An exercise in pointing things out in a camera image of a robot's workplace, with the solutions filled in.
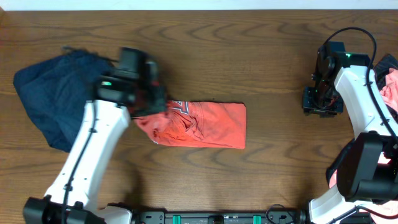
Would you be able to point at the folded navy blue garment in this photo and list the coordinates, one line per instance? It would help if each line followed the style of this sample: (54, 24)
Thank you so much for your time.
(54, 93)

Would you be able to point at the black patterned garment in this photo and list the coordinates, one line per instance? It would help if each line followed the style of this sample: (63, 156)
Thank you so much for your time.
(387, 62)

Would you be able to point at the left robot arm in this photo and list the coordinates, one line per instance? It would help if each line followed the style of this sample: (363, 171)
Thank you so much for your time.
(129, 91)

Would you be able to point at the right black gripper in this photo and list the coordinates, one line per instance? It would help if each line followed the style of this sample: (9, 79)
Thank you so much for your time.
(309, 107)

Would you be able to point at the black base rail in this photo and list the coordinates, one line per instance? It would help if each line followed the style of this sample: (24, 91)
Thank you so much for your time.
(274, 215)

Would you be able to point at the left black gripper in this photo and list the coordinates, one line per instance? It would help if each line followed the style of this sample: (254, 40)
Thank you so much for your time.
(157, 104)

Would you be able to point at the red orange t-shirt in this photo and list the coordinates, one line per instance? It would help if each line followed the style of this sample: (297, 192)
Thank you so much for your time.
(197, 124)

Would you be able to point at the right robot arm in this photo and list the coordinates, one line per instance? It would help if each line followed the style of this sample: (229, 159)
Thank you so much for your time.
(366, 169)

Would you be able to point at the light pink garment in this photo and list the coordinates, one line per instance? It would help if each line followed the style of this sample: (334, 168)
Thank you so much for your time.
(389, 95)

